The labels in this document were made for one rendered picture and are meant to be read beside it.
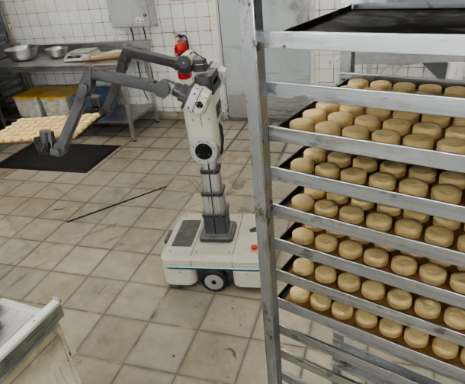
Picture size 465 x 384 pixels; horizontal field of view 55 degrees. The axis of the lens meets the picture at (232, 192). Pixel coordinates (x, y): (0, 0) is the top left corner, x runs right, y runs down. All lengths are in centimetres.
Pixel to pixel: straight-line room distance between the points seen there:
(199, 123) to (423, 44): 177
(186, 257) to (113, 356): 66
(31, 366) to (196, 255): 138
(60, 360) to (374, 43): 132
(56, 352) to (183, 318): 120
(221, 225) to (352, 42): 206
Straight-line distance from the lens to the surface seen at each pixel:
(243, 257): 262
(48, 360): 159
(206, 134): 242
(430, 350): 110
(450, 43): 74
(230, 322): 260
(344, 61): 126
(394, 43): 76
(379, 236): 90
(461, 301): 93
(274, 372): 129
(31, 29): 651
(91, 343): 271
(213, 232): 276
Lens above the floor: 183
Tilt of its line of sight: 29 degrees down
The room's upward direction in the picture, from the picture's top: 6 degrees counter-clockwise
